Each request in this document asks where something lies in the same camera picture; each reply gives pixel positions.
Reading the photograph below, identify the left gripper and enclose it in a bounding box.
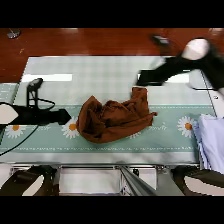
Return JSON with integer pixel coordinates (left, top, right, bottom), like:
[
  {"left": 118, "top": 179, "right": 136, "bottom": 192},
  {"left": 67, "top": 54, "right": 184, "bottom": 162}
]
[{"left": 53, "top": 108, "right": 73, "bottom": 126}]

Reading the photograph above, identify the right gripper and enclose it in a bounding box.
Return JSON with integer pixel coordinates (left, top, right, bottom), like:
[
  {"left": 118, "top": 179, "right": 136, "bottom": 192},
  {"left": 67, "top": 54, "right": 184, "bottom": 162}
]
[{"left": 136, "top": 69, "right": 165, "bottom": 88}]

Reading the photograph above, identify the brown shirt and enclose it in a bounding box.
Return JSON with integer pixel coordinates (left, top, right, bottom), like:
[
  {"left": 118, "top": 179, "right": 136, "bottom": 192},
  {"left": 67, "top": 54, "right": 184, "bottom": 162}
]
[{"left": 75, "top": 86, "right": 158, "bottom": 145}]

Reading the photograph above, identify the pale lilac garment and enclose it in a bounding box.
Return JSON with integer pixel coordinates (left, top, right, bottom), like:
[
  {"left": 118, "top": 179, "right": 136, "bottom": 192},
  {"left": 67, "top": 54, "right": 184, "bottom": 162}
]
[{"left": 193, "top": 113, "right": 224, "bottom": 176}]

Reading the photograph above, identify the black cable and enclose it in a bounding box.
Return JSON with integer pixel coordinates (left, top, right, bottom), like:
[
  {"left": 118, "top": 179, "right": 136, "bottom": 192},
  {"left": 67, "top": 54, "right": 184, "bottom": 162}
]
[{"left": 0, "top": 124, "right": 41, "bottom": 158}]

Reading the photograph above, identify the silver frame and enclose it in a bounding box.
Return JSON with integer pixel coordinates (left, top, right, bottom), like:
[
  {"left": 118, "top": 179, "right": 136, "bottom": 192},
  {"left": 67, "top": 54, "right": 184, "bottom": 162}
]
[{"left": 0, "top": 162, "right": 205, "bottom": 197}]

